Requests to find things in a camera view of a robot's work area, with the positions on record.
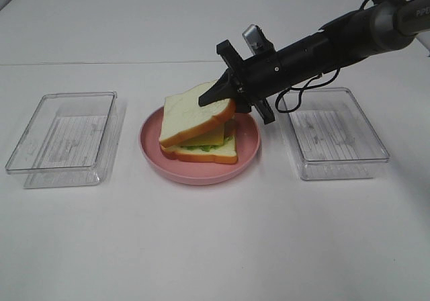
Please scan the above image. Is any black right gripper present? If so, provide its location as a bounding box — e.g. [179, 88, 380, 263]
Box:
[198, 34, 323, 124]

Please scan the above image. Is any brown bacon strip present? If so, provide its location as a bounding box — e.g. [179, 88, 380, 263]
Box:
[224, 118, 237, 138]

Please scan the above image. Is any yellow cheese slice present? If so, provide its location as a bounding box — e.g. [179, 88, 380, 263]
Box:
[179, 124, 224, 146]

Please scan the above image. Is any bread slice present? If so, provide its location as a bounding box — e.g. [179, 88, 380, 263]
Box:
[160, 139, 239, 164]
[159, 81, 236, 147]

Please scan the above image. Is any green lettuce leaf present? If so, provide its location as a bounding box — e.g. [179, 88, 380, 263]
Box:
[179, 136, 236, 155]

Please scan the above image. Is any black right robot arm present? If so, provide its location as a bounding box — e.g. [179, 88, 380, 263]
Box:
[198, 0, 429, 124]

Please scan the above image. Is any pink round plate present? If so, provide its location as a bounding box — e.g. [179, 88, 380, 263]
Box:
[140, 107, 261, 185]

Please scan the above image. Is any clear right plastic tray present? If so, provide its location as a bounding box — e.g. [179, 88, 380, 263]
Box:
[277, 87, 390, 181]

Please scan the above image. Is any clear plastic tray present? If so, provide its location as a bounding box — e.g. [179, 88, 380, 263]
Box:
[5, 91, 124, 189]
[277, 87, 390, 181]

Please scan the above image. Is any clear left plastic tray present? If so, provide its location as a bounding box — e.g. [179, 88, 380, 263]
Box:
[5, 91, 124, 189]

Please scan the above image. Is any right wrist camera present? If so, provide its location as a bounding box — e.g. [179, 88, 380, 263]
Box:
[242, 24, 275, 55]

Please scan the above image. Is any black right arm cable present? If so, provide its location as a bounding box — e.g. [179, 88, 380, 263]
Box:
[275, 69, 340, 115]

